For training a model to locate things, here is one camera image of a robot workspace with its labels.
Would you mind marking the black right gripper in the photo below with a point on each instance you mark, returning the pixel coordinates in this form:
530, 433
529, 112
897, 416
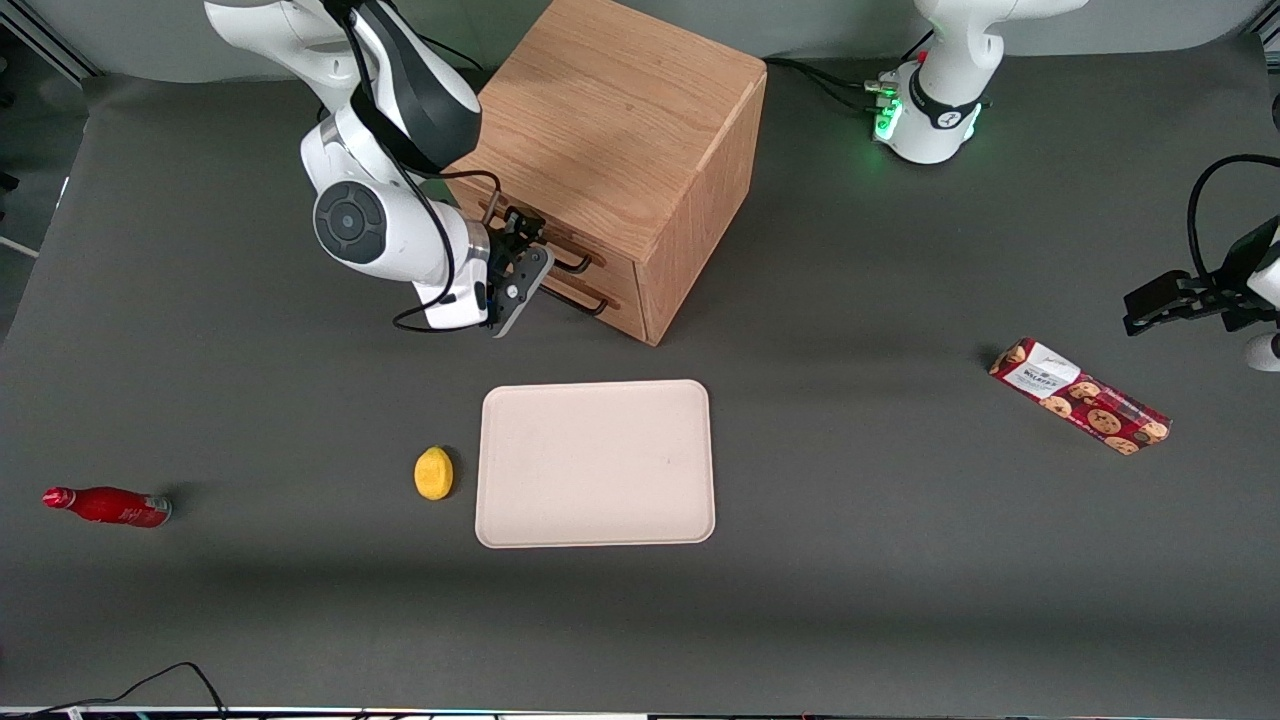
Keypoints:
505, 243

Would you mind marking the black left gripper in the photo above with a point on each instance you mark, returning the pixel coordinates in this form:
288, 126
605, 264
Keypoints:
1229, 302

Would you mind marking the wooden drawer front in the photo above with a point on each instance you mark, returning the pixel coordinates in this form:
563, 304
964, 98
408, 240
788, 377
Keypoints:
620, 318
615, 270

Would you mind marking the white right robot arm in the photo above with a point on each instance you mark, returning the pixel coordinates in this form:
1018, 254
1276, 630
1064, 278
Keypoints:
350, 220

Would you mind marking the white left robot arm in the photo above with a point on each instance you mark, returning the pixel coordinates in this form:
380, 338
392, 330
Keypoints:
945, 100

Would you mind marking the wooden drawer cabinet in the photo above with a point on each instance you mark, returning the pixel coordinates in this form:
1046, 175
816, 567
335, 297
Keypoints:
620, 110

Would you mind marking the red cookie box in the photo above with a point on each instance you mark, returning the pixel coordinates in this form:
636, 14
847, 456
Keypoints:
1080, 396

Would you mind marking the beige rectangular tray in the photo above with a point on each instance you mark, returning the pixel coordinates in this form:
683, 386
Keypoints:
595, 463

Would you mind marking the yellow lemon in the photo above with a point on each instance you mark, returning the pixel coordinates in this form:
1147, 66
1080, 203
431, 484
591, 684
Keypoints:
433, 473

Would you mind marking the red bottle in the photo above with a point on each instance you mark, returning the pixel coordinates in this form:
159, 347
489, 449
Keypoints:
110, 506

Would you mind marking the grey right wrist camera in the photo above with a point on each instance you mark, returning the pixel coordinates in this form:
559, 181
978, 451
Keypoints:
528, 285

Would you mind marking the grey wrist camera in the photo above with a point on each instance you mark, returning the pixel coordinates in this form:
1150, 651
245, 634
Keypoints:
1265, 353
528, 285

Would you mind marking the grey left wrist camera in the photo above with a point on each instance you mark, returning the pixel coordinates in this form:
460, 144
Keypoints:
1265, 353

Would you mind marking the aluminium frame profile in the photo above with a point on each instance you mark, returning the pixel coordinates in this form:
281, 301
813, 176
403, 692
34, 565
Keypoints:
50, 50

